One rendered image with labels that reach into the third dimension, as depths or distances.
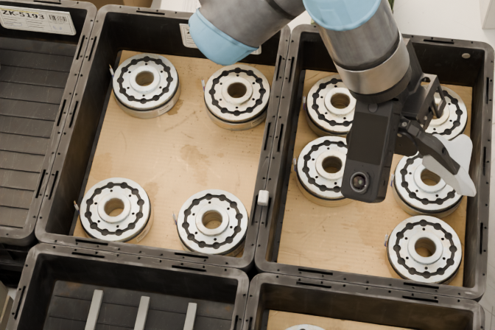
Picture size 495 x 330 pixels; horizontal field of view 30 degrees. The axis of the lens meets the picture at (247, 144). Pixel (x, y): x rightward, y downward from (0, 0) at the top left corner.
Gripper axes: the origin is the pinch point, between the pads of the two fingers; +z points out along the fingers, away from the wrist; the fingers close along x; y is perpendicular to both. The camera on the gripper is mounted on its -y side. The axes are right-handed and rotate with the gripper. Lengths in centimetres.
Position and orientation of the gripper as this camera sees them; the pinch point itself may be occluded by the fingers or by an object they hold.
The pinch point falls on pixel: (413, 188)
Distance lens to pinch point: 114.2
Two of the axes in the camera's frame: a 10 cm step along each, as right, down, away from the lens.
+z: 3.7, 5.8, 7.2
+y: 4.5, -8.0, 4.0
